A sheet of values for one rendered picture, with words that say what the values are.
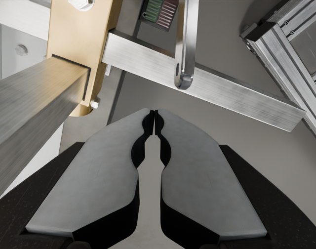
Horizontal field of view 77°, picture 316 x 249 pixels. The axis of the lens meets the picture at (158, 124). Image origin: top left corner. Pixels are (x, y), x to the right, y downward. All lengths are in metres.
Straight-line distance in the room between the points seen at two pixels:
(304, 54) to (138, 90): 0.75
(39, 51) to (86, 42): 0.27
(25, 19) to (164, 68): 0.14
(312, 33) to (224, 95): 0.78
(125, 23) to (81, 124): 0.20
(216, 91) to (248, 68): 0.92
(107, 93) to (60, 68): 0.17
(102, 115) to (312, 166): 1.53
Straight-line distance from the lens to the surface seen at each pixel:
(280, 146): 1.49
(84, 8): 0.21
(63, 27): 0.22
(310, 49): 1.01
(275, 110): 0.27
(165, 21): 0.32
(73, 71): 0.20
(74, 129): 0.42
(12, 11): 0.25
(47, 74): 0.18
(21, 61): 0.50
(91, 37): 0.21
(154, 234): 2.01
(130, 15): 0.33
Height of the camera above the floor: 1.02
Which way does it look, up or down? 60 degrees down
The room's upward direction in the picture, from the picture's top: 179 degrees counter-clockwise
